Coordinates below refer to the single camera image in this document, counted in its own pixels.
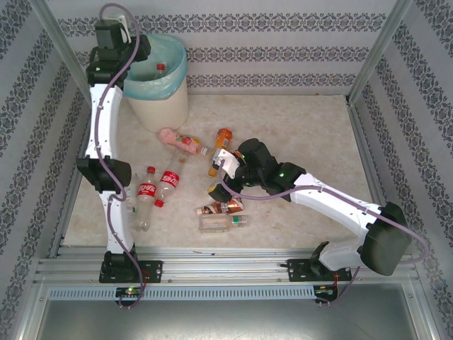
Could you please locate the aluminium table edge rail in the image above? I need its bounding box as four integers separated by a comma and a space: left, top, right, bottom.
47, 102, 102, 258
346, 102, 403, 254

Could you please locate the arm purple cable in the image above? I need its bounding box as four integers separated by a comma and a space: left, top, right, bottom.
88, 3, 149, 309
217, 161, 431, 307

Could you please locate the white bin with blue liner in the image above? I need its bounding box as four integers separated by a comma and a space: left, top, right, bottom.
122, 34, 188, 103

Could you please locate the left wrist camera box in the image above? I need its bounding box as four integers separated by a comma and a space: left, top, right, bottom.
112, 13, 129, 45

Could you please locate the grey metal sheet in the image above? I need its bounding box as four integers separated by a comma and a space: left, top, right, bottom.
21, 283, 436, 340

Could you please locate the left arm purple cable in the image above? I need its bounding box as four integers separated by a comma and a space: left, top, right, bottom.
88, 3, 149, 309

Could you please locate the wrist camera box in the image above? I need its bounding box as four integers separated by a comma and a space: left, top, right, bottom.
112, 13, 129, 45
211, 148, 242, 180

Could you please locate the clear bottle green label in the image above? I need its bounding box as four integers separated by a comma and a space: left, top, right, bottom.
197, 213, 251, 234

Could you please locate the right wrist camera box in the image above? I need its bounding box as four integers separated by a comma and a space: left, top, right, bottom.
211, 148, 242, 180

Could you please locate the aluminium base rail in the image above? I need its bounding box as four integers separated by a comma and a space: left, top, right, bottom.
33, 246, 420, 286

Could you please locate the red label cola bottle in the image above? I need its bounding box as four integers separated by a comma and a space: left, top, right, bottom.
132, 166, 159, 233
151, 62, 169, 81
154, 150, 190, 208

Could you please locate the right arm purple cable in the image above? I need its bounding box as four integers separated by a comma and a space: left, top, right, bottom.
217, 161, 431, 307

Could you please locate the pink strawberry drink bottle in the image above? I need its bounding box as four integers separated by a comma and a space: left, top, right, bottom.
158, 127, 210, 157

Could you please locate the brown coffee drink bottle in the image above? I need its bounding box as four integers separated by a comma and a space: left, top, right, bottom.
196, 197, 245, 216

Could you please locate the grey slotted cable duct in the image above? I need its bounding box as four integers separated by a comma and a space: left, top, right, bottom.
47, 285, 316, 301

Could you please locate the aluminium frame post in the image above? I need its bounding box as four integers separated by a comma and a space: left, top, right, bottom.
346, 0, 413, 106
28, 0, 103, 109

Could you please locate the small clear plastic bottle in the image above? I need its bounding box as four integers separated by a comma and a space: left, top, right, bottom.
124, 172, 138, 214

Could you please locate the tall orange juice bottle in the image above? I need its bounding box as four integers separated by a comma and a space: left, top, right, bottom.
207, 127, 234, 178

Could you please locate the cream waste bin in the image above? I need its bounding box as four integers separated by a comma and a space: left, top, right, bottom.
127, 83, 189, 134

